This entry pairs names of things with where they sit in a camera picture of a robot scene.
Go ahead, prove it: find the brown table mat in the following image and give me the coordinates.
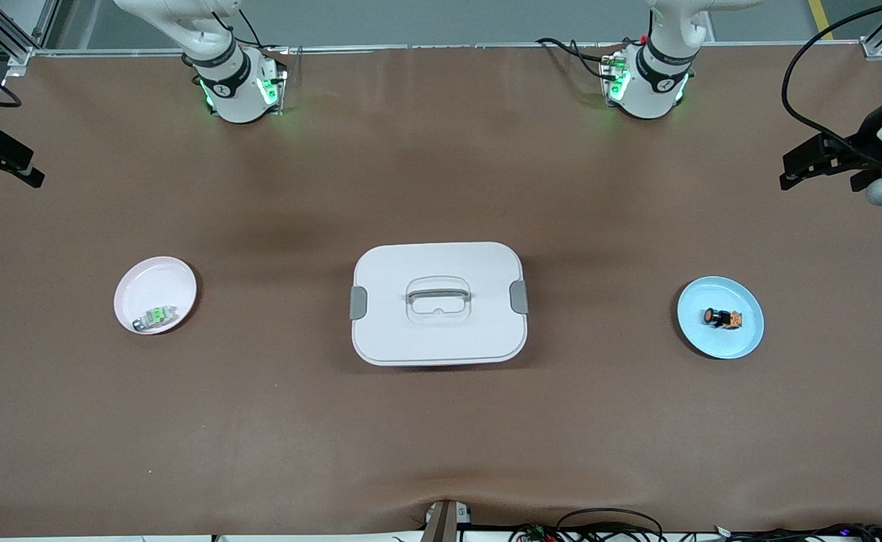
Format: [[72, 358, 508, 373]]
[[0, 44, 882, 539]]

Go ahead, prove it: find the light blue round plate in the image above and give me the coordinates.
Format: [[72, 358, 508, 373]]
[[676, 276, 765, 360]]

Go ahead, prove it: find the pink round plate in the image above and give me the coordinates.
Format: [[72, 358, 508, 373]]
[[114, 257, 198, 335]]

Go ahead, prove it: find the black arm base cable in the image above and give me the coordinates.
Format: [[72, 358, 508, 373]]
[[536, 36, 622, 80], [211, 8, 291, 57]]

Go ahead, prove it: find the green push-button switch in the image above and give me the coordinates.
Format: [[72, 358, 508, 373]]
[[132, 304, 179, 332]]

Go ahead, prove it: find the aluminium table edge rail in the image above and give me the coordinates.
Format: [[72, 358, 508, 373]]
[[30, 41, 874, 59]]

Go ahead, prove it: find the white lidded storage box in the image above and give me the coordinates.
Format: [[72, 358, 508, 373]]
[[349, 241, 530, 367]]

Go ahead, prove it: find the tangled cable bundle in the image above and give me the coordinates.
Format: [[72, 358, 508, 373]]
[[508, 519, 882, 542]]

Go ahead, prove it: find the black looped cable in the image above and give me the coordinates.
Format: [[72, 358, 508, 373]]
[[556, 508, 665, 542]]

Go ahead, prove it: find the metal table edge bracket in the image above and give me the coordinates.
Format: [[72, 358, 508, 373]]
[[422, 499, 473, 542]]

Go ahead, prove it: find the black right arm base cable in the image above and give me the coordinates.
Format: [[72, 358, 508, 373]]
[[211, 8, 291, 57]]

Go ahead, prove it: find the black left arm base cable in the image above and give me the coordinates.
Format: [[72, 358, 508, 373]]
[[536, 36, 622, 80]]

